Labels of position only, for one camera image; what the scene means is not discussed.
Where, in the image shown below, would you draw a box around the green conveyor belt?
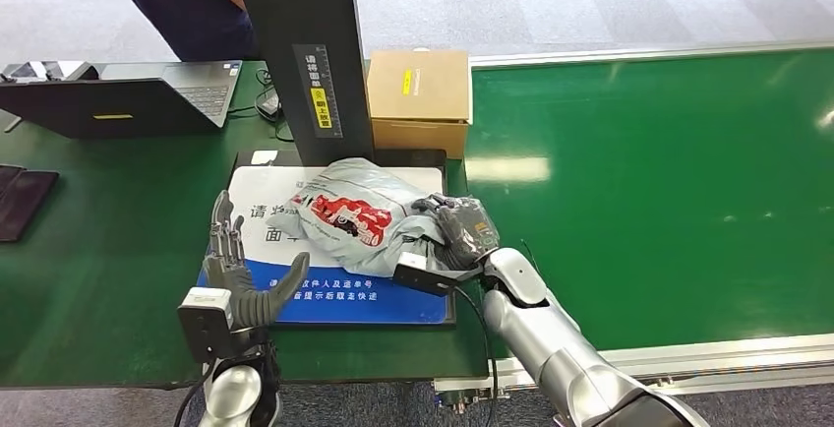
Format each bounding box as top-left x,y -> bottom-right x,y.
463,47 -> 834,353

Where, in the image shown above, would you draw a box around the grey laptop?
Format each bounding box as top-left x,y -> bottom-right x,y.
0,60 -> 244,140

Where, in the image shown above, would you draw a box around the large black flat case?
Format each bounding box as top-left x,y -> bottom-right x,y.
0,169 -> 61,243

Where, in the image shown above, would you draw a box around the black table cable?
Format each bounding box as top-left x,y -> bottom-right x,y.
227,66 -> 294,144

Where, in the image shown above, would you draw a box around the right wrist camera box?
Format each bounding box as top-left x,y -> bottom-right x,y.
392,252 -> 484,298

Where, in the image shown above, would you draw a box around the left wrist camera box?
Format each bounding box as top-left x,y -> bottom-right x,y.
177,285 -> 234,363

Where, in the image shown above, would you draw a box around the aluminium conveyor frame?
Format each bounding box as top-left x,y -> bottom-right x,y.
433,37 -> 834,412

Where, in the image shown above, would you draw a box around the black inbound machine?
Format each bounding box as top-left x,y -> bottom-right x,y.
195,0 -> 457,331

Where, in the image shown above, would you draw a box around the grey red-printed plastic package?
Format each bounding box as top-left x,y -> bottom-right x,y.
267,156 -> 484,278

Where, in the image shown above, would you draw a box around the metal conveyor fittings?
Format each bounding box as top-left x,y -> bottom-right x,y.
438,390 -> 512,415

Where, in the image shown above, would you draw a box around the person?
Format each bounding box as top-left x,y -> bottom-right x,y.
102,0 -> 262,64

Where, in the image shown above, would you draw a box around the black yellow label strip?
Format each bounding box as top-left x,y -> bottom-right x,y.
292,43 -> 344,141

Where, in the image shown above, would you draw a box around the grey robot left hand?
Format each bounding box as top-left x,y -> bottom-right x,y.
202,190 -> 312,331

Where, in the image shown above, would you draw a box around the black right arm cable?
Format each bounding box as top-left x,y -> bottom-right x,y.
452,283 -> 500,427

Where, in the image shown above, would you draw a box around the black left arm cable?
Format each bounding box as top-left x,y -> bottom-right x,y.
172,361 -> 216,427

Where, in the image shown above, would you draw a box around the brown cardboard box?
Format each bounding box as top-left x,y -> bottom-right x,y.
366,49 -> 474,160

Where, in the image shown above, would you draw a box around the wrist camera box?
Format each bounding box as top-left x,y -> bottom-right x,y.
177,285 -> 234,363
392,252 -> 484,298

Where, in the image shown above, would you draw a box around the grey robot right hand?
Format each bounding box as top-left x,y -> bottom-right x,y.
411,193 -> 502,273

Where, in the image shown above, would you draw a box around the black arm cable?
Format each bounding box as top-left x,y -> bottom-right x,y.
452,283 -> 500,427
172,361 -> 216,427

